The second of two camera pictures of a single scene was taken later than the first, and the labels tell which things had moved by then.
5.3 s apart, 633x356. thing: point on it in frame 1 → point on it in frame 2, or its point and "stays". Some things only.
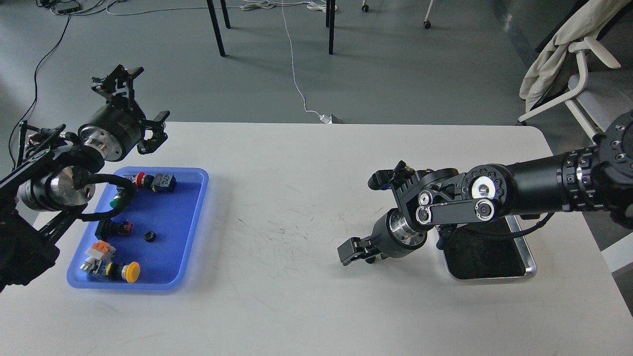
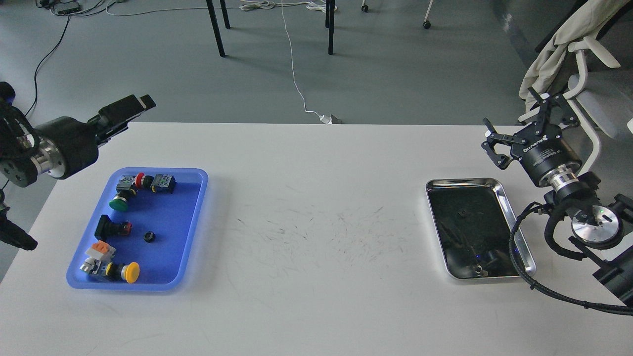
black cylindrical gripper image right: x=394 y=238 → x=540 y=148
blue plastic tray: x=143 y=233 stays
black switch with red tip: x=105 y=229 stays
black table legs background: x=330 y=5 stays
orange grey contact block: x=101 y=253 stays
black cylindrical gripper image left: x=119 y=127 → x=77 y=140
